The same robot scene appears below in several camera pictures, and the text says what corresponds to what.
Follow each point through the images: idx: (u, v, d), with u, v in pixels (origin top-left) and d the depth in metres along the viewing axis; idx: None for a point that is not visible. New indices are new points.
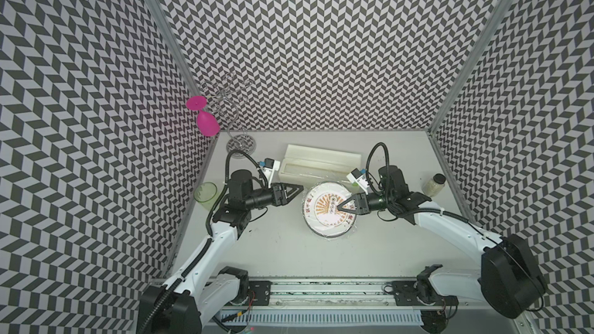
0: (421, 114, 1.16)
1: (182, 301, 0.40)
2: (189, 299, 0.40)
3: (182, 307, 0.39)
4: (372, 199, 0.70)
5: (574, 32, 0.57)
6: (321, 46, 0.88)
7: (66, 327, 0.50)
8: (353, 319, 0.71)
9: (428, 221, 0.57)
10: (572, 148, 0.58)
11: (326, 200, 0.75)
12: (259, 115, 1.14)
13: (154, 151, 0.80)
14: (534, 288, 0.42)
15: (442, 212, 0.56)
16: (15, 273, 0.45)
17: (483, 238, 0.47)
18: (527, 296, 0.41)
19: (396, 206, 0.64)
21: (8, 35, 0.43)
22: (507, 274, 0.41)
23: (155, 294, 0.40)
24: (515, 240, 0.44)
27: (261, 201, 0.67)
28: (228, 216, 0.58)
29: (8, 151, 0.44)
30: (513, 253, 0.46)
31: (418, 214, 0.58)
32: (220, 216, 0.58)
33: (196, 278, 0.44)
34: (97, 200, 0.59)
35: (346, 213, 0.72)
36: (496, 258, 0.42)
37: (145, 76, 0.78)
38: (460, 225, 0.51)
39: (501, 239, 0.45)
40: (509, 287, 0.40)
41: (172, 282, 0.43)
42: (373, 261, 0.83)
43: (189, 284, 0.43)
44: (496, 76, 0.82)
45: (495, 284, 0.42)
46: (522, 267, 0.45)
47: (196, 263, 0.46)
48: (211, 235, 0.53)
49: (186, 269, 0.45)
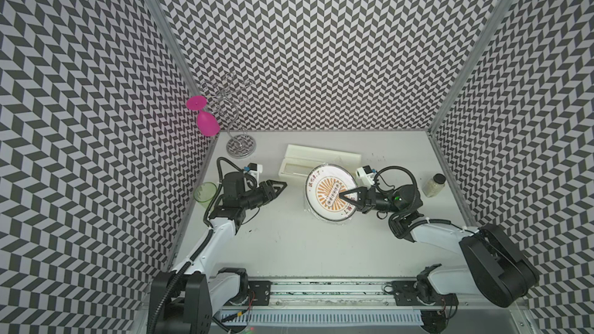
0: (421, 114, 1.16)
1: (193, 279, 0.42)
2: (202, 278, 0.42)
3: (194, 284, 0.41)
4: (379, 199, 0.69)
5: (573, 32, 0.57)
6: (321, 46, 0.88)
7: (66, 327, 0.50)
8: (352, 319, 0.71)
9: (421, 233, 0.61)
10: (572, 148, 0.58)
11: (329, 184, 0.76)
12: (259, 115, 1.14)
13: (154, 151, 0.80)
14: (519, 274, 0.43)
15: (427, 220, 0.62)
16: (15, 273, 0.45)
17: (462, 230, 0.52)
18: (516, 281, 0.42)
19: (397, 226, 0.67)
21: (7, 35, 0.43)
22: (492, 264, 0.43)
23: (165, 281, 0.41)
24: (490, 228, 0.48)
27: (254, 202, 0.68)
28: (225, 213, 0.61)
29: (8, 151, 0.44)
30: (495, 244, 0.49)
31: (414, 230, 0.63)
32: (215, 214, 0.60)
33: (203, 261, 0.46)
34: (97, 200, 0.59)
35: (343, 204, 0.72)
36: (472, 244, 0.45)
37: (145, 76, 0.78)
38: (445, 226, 0.56)
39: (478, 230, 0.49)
40: (494, 273, 0.43)
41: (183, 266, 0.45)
42: (373, 259, 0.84)
43: (199, 266, 0.45)
44: (496, 76, 0.82)
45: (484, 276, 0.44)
46: (506, 254, 0.47)
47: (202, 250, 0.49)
48: (211, 227, 0.55)
49: (194, 254, 0.47)
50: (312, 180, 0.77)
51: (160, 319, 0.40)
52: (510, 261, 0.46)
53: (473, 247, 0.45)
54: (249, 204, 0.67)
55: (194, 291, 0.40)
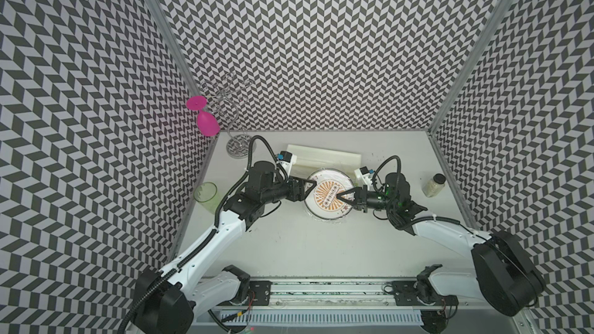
0: (421, 114, 1.16)
1: (172, 293, 0.39)
2: (179, 294, 0.41)
3: (169, 300, 0.38)
4: (371, 196, 0.72)
5: (573, 32, 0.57)
6: (321, 46, 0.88)
7: (66, 327, 0.50)
8: (353, 319, 0.71)
9: (424, 229, 0.59)
10: (572, 148, 0.58)
11: (327, 187, 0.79)
12: (259, 115, 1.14)
13: (154, 151, 0.80)
14: (529, 284, 0.42)
15: (435, 218, 0.59)
16: (15, 273, 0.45)
17: (472, 236, 0.49)
18: (525, 291, 0.42)
19: (396, 219, 0.66)
21: (8, 35, 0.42)
22: (503, 274, 0.42)
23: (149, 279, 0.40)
24: (503, 236, 0.46)
27: (275, 195, 0.65)
28: (240, 206, 0.55)
29: (8, 151, 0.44)
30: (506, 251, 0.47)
31: (415, 225, 0.61)
32: (230, 205, 0.55)
33: (190, 271, 0.43)
34: (97, 199, 0.58)
35: (341, 203, 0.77)
36: (485, 253, 0.43)
37: (145, 76, 0.78)
38: (452, 226, 0.54)
39: (490, 236, 0.47)
40: (505, 285, 0.41)
41: (168, 270, 0.42)
42: (373, 259, 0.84)
43: (182, 276, 0.42)
44: (496, 76, 0.82)
45: (492, 283, 0.43)
46: (517, 263, 0.46)
47: (193, 255, 0.45)
48: (215, 227, 0.50)
49: (183, 260, 0.44)
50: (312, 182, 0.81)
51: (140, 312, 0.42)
52: (520, 270, 0.44)
53: (484, 255, 0.43)
54: (272, 195, 0.64)
55: (168, 306, 0.38)
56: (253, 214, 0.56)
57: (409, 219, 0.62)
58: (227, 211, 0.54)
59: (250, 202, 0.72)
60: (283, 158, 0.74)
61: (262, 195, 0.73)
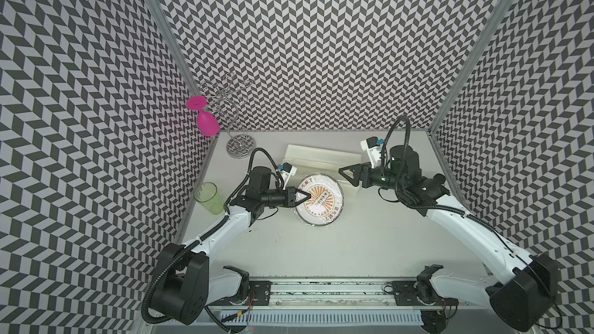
0: (421, 114, 1.16)
1: (196, 260, 0.42)
2: (204, 259, 0.43)
3: (195, 266, 0.41)
4: (375, 173, 0.65)
5: (573, 32, 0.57)
6: (322, 46, 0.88)
7: (66, 327, 0.50)
8: (353, 319, 0.71)
9: (443, 219, 0.51)
10: (572, 148, 0.58)
11: (319, 190, 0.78)
12: (259, 115, 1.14)
13: (154, 151, 0.80)
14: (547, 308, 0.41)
15: (465, 215, 0.49)
16: (15, 273, 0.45)
17: (511, 254, 0.42)
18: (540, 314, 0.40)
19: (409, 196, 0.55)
21: (8, 35, 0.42)
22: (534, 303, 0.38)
23: (172, 251, 0.43)
24: (544, 260, 0.41)
27: (273, 202, 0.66)
28: (244, 202, 0.62)
29: (8, 151, 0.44)
30: (535, 266, 0.41)
31: (434, 211, 0.52)
32: (235, 201, 0.62)
33: (211, 244, 0.47)
34: (97, 199, 0.58)
35: (329, 209, 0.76)
36: (525, 282, 0.38)
37: (145, 76, 0.78)
38: (486, 235, 0.45)
39: (530, 260, 0.41)
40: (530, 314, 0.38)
41: (191, 243, 0.46)
42: (375, 260, 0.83)
43: (205, 247, 0.46)
44: (496, 76, 0.82)
45: (513, 304, 0.41)
46: (541, 279, 0.43)
47: (213, 232, 0.50)
48: (227, 213, 0.57)
49: (204, 235, 0.49)
50: (305, 185, 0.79)
51: (158, 288, 0.42)
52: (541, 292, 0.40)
53: (525, 286, 0.38)
54: (268, 201, 0.71)
55: (193, 273, 0.41)
56: (256, 212, 0.63)
57: (425, 200, 0.53)
58: (233, 206, 0.60)
59: (252, 201, 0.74)
60: (284, 168, 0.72)
61: (264, 198, 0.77)
